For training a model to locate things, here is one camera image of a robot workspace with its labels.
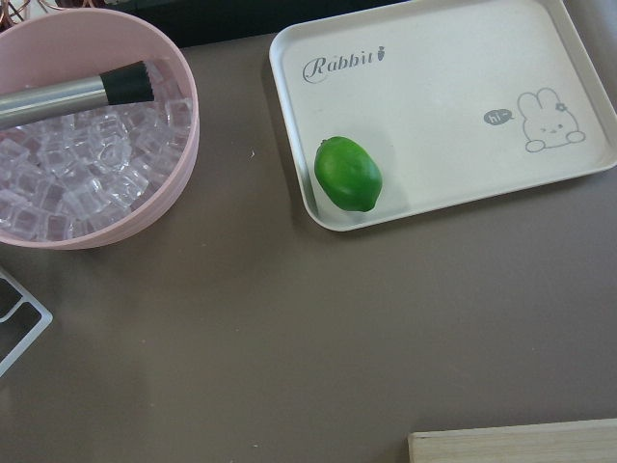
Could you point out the pink bowl of ice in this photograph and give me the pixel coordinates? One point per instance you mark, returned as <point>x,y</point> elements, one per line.
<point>94,178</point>

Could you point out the green lime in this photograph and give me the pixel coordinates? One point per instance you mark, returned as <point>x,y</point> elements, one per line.
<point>347,174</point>

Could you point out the cream rabbit tray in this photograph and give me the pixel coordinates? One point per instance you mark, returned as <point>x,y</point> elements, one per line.
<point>455,101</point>

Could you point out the steel muddler black tip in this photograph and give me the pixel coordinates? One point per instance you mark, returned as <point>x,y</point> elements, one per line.
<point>125,85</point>

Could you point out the wooden cutting board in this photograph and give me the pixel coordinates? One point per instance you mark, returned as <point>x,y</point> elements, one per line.
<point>579,441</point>

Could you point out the white wire cup rack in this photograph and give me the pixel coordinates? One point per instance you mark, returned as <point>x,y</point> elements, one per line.
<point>23,319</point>

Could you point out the copper wire holder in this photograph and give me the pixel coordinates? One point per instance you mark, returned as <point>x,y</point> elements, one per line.
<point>15,11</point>

